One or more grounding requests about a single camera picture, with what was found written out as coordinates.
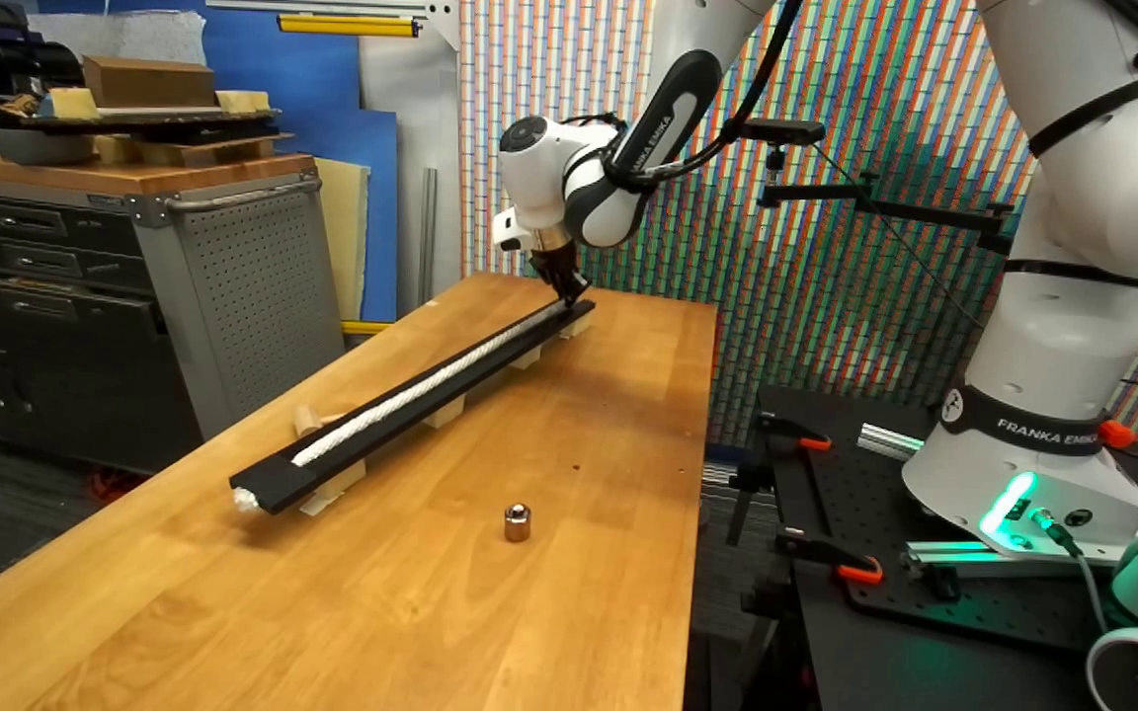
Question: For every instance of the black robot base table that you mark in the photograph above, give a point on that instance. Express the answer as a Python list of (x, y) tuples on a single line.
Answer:
[(888, 633)]

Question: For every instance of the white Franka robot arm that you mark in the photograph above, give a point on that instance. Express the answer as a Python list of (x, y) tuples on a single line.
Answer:
[(1070, 341)]

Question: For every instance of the grey metal tool cabinet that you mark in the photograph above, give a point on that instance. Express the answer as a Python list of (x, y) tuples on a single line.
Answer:
[(239, 288)]

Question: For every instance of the wooden boards stack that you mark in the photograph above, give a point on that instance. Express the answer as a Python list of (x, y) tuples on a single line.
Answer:
[(136, 131)]

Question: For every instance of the small metal cylinder weight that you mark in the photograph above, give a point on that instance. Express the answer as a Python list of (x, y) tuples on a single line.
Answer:
[(514, 524)]

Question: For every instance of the brown wooden box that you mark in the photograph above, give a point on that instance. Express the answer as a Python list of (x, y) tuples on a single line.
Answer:
[(153, 81)]

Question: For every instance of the yellow bar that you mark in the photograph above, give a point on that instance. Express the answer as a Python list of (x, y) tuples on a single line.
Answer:
[(348, 26)]

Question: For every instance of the silver aluminium rail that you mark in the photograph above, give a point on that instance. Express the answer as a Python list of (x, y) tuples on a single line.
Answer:
[(892, 441)]

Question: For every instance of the beige leaning board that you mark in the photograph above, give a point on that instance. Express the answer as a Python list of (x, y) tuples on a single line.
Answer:
[(343, 237)]

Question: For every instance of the long black board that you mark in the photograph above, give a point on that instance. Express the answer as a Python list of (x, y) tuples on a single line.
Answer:
[(398, 421)]

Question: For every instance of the green lit aluminium rail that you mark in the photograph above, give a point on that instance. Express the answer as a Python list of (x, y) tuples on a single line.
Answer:
[(977, 553)]

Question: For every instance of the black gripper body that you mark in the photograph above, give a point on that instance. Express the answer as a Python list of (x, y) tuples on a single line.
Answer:
[(563, 262)]

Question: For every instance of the black camera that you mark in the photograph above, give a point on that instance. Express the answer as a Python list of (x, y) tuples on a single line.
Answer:
[(790, 131)]

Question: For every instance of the black bag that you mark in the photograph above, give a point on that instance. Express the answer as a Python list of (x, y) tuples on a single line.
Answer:
[(10, 54)]

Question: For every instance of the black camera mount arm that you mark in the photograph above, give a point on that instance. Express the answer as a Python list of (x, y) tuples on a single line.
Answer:
[(888, 203)]

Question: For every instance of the blue wall panel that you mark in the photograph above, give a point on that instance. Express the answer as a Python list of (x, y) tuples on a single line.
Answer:
[(294, 93)]

